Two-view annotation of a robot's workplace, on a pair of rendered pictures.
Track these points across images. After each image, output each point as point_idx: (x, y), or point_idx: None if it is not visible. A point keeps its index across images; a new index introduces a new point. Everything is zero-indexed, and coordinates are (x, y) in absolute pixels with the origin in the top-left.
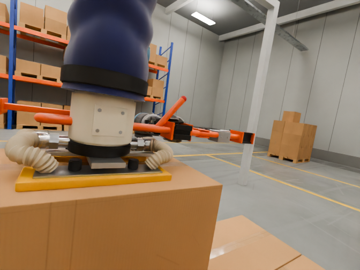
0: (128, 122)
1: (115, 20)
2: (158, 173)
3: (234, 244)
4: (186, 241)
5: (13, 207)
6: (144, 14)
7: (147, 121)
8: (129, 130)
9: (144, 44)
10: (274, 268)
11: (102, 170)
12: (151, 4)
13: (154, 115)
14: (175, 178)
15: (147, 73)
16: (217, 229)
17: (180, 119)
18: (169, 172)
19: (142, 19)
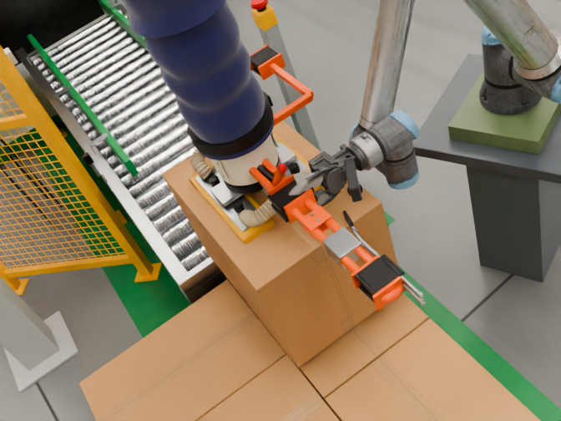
0: (230, 170)
1: (177, 98)
2: (240, 230)
3: None
4: (255, 300)
5: (177, 194)
6: (184, 95)
7: (341, 149)
8: (237, 175)
9: (205, 113)
10: None
11: None
12: (190, 79)
13: (355, 144)
14: (255, 246)
15: (222, 135)
16: (486, 401)
17: (293, 188)
18: (272, 236)
19: (184, 100)
